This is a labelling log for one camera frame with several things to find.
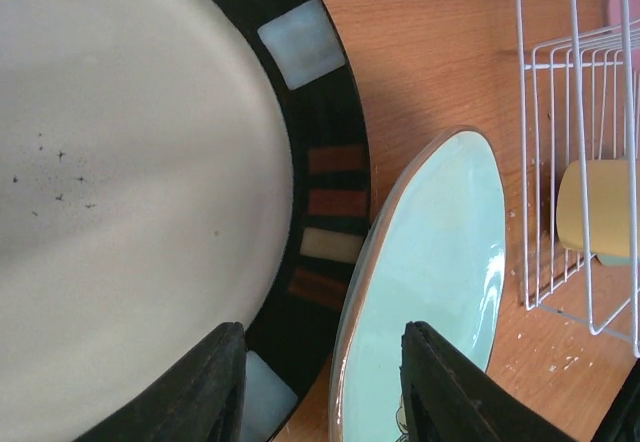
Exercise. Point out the yellow ceramic mug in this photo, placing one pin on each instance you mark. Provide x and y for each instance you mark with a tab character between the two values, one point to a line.
608	199

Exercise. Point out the teal flower plate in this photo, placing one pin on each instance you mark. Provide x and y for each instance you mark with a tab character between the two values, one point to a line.
436	252

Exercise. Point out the green ceramic bowl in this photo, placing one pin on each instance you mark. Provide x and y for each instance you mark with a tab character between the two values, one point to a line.
613	261

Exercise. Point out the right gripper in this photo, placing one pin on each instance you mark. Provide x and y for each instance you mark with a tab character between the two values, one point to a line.
621	422

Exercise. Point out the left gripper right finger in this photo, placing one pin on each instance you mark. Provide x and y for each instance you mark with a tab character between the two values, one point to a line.
448	398

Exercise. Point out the black round plate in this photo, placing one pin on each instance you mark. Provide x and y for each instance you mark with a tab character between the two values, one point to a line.
168	166

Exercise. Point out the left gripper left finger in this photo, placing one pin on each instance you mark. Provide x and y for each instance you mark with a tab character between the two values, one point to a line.
200	398

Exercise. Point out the white wire dish rack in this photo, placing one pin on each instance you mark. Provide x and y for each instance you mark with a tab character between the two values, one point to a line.
579	100

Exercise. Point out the pink round plate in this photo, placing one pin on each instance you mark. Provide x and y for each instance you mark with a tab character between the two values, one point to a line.
614	13

